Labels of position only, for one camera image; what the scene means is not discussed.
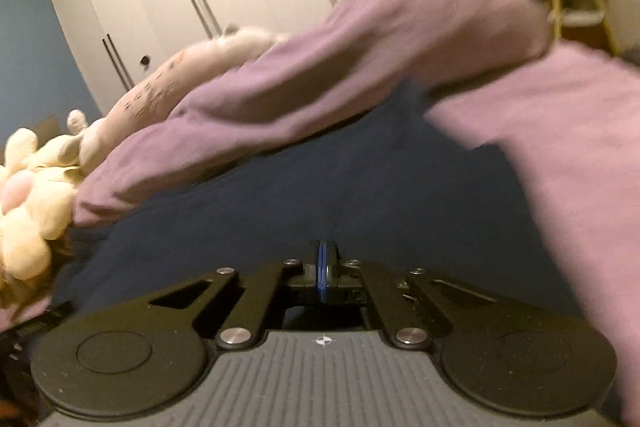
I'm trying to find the cream flower plush pillow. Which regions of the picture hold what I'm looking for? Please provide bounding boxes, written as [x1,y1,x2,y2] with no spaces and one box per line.
[0,109,96,282]

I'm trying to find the purple duvet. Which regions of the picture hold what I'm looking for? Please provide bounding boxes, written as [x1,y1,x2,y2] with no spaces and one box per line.
[72,0,556,229]

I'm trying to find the long white plush toy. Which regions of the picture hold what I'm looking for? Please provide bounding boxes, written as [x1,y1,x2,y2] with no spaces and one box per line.
[75,24,291,168]

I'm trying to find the navy zip jacket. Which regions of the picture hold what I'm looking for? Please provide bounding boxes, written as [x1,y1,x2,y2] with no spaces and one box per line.
[47,79,581,348]

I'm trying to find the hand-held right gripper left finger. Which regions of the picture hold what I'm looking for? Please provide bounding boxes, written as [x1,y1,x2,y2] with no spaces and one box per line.
[147,241,326,353]

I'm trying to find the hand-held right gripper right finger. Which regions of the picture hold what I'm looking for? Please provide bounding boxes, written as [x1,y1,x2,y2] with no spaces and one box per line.
[324,241,497,352]

